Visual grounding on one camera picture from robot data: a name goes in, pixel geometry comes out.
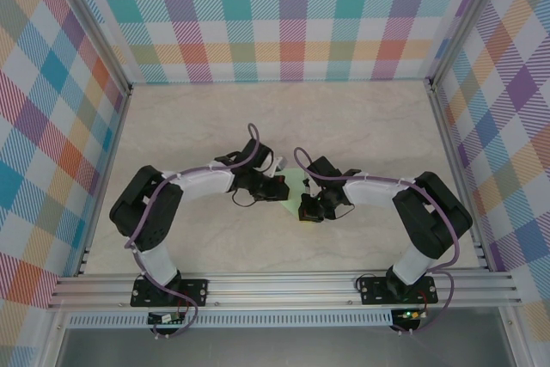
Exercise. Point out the right aluminium side rail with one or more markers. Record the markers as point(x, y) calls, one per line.
point(447, 135)

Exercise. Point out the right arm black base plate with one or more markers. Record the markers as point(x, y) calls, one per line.
point(371, 294)

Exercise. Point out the left small circuit board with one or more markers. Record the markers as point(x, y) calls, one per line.
point(165, 319)

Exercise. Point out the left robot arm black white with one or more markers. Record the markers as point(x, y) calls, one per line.
point(142, 208)

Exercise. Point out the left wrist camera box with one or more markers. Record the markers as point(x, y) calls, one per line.
point(279, 165)

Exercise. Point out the grey metal panel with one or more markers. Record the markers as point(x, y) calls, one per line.
point(279, 350)

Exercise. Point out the aluminium frame post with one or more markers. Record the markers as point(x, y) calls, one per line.
point(96, 27)
point(465, 19)

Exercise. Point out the left aluminium side rail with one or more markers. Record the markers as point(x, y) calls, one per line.
point(108, 169)

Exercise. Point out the right small circuit board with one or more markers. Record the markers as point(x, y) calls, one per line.
point(410, 314)

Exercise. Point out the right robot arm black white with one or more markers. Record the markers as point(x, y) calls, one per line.
point(434, 212)

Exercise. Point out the light green paper sheet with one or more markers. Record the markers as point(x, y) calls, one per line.
point(294, 195)

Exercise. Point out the small circuit board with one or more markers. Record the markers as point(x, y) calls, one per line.
point(165, 319)
point(410, 314)

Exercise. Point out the long aluminium mounting rail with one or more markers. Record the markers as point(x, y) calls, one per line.
point(279, 289)

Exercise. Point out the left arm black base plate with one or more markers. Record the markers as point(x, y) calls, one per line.
point(197, 291)

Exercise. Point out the left aluminium frame post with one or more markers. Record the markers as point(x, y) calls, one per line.
point(96, 27)

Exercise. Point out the right aluminium frame post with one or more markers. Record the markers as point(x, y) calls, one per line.
point(465, 19)

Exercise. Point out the aluminium side rail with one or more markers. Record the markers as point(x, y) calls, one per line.
point(447, 135)
point(108, 169)

